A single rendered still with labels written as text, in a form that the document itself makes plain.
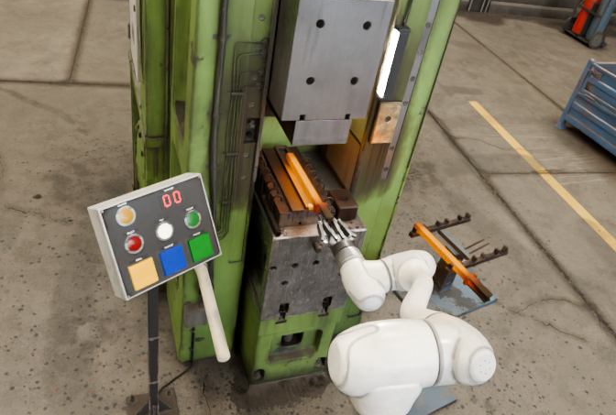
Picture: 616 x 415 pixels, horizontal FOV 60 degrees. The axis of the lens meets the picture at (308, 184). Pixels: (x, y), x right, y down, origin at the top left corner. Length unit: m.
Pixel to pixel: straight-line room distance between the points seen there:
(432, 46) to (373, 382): 1.29
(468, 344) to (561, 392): 2.08
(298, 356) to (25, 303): 1.37
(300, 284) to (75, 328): 1.20
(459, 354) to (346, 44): 0.97
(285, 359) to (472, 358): 1.54
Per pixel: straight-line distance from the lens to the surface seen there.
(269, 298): 2.16
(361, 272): 1.63
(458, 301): 2.30
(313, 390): 2.66
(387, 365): 1.05
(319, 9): 1.60
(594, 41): 8.95
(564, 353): 3.37
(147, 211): 1.64
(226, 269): 2.27
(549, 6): 9.91
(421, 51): 1.99
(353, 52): 1.69
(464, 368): 1.11
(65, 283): 3.07
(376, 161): 2.15
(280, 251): 1.98
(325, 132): 1.79
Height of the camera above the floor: 2.19
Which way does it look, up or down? 35 degrees down
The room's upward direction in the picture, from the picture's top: 11 degrees clockwise
